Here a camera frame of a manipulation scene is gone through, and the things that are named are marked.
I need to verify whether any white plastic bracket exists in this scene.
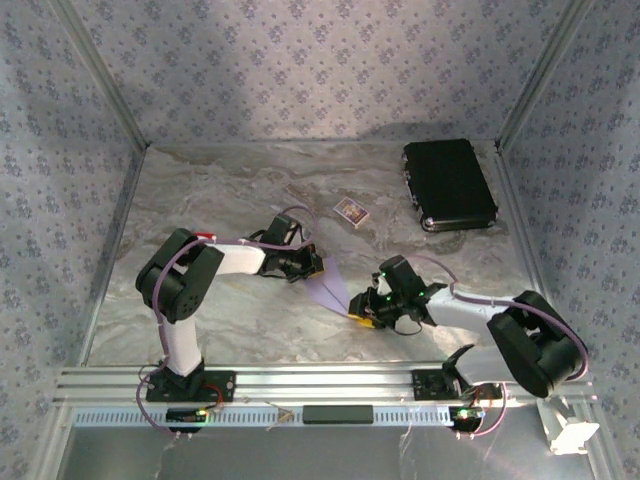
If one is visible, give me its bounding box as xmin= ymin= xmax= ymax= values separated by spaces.
xmin=535 ymin=395 xmax=601 ymax=456

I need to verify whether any playing card box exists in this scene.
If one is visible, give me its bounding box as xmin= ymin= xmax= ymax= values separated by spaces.
xmin=333 ymin=196 xmax=372 ymax=230

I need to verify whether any small electronics board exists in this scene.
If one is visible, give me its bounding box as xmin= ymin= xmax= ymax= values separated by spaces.
xmin=448 ymin=405 xmax=486 ymax=432
xmin=166 ymin=407 xmax=208 ymax=434

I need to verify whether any thin black camera cable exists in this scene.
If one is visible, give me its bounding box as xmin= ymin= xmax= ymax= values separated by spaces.
xmin=389 ymin=319 xmax=425 ymax=338

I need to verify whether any black hard case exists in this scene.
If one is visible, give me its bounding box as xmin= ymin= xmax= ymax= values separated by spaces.
xmin=402 ymin=138 xmax=500 ymax=234

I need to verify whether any aluminium frame bar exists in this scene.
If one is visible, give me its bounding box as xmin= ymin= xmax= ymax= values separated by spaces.
xmin=77 ymin=144 xmax=150 ymax=367
xmin=493 ymin=0 xmax=597 ymax=151
xmin=49 ymin=0 xmax=152 ymax=150
xmin=492 ymin=141 xmax=569 ymax=364

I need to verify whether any slotted grey cable duct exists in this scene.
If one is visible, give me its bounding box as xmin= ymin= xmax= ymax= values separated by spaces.
xmin=72 ymin=403 xmax=459 ymax=429

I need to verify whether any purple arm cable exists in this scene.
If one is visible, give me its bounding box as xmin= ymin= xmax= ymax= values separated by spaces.
xmin=407 ymin=254 xmax=590 ymax=441
xmin=135 ymin=204 xmax=321 ymax=441

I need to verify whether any aluminium mounting rail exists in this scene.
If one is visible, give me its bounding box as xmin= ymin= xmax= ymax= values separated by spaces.
xmin=53 ymin=364 xmax=599 ymax=407

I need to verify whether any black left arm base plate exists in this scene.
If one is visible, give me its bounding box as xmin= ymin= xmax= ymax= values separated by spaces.
xmin=144 ymin=369 xmax=237 ymax=404

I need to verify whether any black rectangular block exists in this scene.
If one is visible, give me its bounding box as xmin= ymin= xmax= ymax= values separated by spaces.
xmin=302 ymin=405 xmax=375 ymax=426

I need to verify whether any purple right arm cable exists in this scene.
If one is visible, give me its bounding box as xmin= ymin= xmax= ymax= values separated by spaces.
xmin=407 ymin=254 xmax=590 ymax=441

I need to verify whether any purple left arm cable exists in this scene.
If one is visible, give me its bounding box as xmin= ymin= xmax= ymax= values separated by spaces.
xmin=135 ymin=204 xmax=321 ymax=441

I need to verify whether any lilac square paper sheet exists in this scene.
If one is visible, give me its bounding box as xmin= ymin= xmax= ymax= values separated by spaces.
xmin=305 ymin=254 xmax=351 ymax=317

